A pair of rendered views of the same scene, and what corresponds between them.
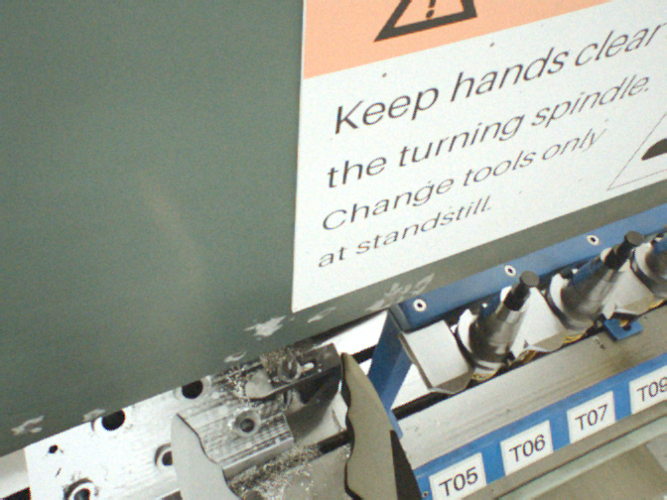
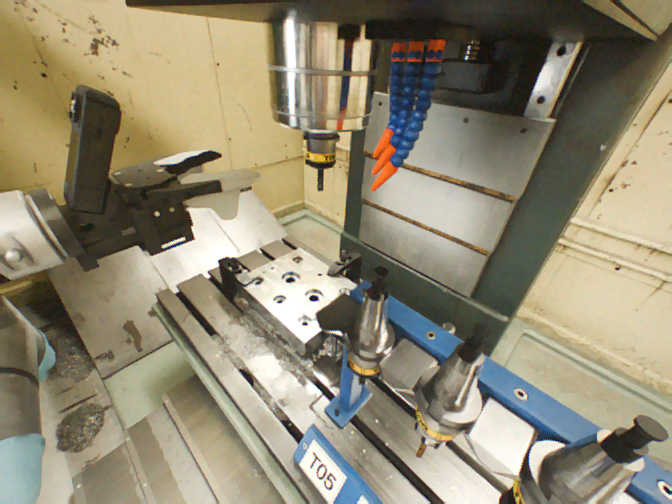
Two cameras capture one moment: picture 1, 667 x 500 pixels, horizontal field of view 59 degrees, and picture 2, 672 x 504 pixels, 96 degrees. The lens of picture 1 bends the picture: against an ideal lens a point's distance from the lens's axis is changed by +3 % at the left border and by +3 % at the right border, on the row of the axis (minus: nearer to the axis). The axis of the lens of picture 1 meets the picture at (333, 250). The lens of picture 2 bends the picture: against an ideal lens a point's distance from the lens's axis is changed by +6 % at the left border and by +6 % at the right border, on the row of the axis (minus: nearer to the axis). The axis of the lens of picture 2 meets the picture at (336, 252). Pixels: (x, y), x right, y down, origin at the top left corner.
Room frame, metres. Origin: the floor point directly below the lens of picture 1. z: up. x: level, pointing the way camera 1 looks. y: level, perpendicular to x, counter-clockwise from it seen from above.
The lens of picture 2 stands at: (0.15, -0.39, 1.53)
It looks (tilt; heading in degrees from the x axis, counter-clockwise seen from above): 35 degrees down; 73
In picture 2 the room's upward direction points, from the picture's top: 3 degrees clockwise
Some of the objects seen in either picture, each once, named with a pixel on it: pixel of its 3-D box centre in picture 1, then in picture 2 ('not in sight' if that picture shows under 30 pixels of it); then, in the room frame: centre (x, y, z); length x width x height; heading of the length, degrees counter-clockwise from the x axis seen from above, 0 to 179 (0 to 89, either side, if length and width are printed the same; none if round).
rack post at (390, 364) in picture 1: (386, 372); (354, 360); (0.29, -0.09, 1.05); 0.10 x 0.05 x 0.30; 31
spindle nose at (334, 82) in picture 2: not in sight; (322, 77); (0.26, 0.11, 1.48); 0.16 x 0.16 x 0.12
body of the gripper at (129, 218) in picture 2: not in sight; (124, 213); (0.00, -0.04, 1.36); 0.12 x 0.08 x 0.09; 30
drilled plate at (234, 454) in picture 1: (155, 407); (301, 292); (0.23, 0.20, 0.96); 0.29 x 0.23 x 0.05; 121
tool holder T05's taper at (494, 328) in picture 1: (502, 316); (373, 313); (0.27, -0.16, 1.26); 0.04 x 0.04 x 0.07
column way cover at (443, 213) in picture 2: not in sight; (424, 197); (0.64, 0.34, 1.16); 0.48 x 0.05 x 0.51; 121
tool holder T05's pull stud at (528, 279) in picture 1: (522, 289); (379, 282); (0.27, -0.16, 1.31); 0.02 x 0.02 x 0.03
